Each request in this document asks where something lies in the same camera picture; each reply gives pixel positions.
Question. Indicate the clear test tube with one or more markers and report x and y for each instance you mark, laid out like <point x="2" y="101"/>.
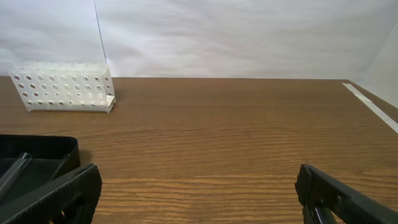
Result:
<point x="15" y="171"/>

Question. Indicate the black tray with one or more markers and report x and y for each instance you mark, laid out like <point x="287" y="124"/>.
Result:
<point x="37" y="144"/>

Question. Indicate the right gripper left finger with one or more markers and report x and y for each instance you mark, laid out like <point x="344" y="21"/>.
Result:
<point x="62" y="199"/>

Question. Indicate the white test tube rack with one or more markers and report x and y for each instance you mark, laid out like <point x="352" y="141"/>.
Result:
<point x="62" y="87"/>

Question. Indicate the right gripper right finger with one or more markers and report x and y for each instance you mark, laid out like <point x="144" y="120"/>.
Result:
<point x="326" y="193"/>

